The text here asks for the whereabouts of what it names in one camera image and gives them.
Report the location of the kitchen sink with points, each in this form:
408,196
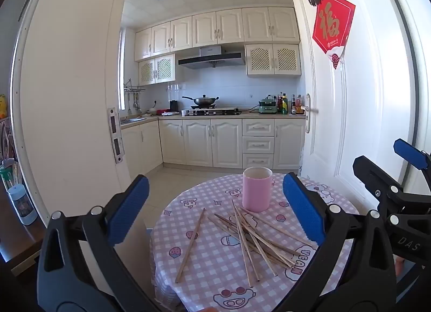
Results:
133,120

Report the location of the white upper kitchen cabinets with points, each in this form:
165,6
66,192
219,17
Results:
222,25

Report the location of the gas stove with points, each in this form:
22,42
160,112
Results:
212,111

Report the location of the pink cup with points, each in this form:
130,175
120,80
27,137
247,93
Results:
256,194

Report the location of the pink checkered tablecloth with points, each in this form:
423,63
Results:
215,265

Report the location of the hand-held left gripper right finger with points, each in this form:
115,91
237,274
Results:
303,211

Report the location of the green yellow bottle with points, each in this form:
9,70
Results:
285,105

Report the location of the red box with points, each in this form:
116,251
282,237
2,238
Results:
163,111

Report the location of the white door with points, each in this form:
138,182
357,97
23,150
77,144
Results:
363,96

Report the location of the metal door strike plate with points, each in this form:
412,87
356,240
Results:
116,135

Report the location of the yellow toy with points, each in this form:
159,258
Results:
2,106

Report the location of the hanging utensil rack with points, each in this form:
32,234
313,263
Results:
134,89

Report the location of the white plate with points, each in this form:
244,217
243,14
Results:
170,114

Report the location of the white kitchen cabinets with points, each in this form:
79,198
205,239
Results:
198,143
222,25

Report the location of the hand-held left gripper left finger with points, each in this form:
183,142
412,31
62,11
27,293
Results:
129,211

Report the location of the orange sauce bottle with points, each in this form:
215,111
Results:
299,106

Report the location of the brown wooden cabinet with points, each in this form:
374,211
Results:
18,248

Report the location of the kitchen window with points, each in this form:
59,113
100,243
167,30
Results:
121,69

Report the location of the dark sauce bottle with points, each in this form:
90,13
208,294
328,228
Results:
293,106

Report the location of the range hood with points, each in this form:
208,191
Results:
212,59

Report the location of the metal wok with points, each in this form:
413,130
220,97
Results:
203,100

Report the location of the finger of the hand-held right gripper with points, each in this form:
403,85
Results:
373,179
409,152

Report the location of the single wooden chopstick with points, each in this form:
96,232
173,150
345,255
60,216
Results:
191,244

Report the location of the red diamond door decoration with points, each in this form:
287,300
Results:
331,22

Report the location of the white cabinet drawer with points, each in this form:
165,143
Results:
258,161
258,127
258,145

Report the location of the white lower kitchen cabinets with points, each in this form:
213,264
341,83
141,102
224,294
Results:
198,143

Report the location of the pile of wooden chopsticks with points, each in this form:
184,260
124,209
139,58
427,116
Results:
259,244

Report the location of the narrow white lattice cabinet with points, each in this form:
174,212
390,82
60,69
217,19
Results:
156,69

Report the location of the wide white lattice cabinet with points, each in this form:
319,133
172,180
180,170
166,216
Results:
272,59

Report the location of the red sauce bottle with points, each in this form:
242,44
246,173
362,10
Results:
279,103

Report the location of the green electric cooker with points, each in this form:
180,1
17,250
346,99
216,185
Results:
267,106

